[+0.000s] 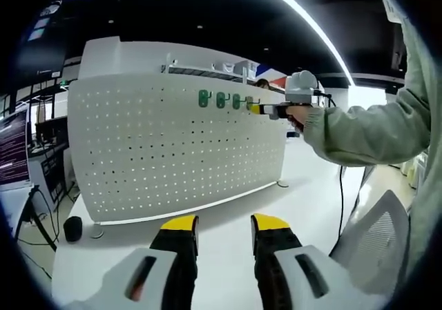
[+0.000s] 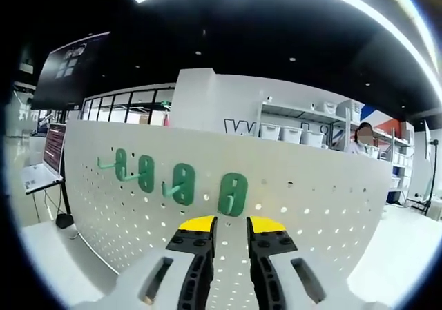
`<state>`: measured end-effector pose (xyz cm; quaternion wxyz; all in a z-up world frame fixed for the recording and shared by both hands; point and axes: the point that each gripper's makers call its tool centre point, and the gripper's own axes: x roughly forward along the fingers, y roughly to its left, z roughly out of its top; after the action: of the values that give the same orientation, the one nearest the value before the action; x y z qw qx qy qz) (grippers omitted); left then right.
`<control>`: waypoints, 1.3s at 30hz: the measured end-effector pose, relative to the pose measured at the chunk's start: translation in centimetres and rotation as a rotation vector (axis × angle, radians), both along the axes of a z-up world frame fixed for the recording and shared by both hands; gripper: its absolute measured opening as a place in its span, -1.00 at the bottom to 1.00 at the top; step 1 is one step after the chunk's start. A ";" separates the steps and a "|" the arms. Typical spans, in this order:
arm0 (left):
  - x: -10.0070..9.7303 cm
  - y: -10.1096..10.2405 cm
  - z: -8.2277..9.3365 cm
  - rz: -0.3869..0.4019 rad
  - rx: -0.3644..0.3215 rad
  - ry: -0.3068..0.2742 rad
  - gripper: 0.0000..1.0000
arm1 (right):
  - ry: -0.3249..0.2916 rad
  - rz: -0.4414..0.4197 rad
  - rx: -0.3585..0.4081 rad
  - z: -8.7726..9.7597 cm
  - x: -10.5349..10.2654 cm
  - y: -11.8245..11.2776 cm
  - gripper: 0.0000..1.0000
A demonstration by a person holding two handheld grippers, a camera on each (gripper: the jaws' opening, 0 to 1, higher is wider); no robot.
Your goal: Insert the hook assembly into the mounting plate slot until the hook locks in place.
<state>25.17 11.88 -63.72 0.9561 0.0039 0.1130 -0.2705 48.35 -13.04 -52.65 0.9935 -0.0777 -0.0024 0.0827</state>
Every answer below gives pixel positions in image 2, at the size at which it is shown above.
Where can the storage shelf with bins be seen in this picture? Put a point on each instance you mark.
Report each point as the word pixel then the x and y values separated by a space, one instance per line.
pixel 397 158

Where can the black framed glass partition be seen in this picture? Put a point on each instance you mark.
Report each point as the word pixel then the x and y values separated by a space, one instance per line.
pixel 121 106

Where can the large dark wall screen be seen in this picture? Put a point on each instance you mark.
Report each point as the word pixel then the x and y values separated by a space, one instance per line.
pixel 69 72

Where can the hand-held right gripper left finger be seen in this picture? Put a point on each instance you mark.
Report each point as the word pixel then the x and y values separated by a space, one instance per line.
pixel 155 282

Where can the white perforated mounting plate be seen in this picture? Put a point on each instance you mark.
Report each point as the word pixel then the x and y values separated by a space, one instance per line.
pixel 310 203

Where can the laptop with purple text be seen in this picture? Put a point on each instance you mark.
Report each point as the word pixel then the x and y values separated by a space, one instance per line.
pixel 54 147

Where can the green hook assembly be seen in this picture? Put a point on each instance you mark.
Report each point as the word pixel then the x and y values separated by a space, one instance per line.
pixel 122 165
pixel 238 192
pixel 145 175
pixel 184 185

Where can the white storage bin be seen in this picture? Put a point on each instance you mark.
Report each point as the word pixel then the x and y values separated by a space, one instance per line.
pixel 312 138
pixel 290 134
pixel 270 131

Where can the black tripod stand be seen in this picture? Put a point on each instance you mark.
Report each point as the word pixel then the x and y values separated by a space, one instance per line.
pixel 428 185

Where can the metal shelf rack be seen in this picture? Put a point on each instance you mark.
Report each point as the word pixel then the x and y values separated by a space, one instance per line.
pixel 300 111

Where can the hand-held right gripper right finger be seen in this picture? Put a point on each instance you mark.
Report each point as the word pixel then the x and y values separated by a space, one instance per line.
pixel 304 282

